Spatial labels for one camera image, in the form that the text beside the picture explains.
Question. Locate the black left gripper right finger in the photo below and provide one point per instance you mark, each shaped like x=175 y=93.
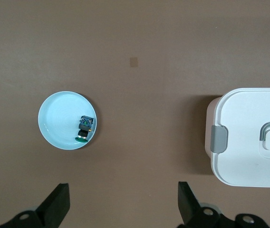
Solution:
x=187 y=204

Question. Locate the light blue round plate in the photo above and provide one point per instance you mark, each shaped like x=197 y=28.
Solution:
x=59 y=118

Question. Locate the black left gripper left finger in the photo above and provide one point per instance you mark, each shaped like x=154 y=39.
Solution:
x=56 y=204

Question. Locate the tan tape patch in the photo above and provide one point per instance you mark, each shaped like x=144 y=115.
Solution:
x=133 y=62

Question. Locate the white lidded pink box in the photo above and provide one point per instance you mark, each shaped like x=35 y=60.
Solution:
x=242 y=133

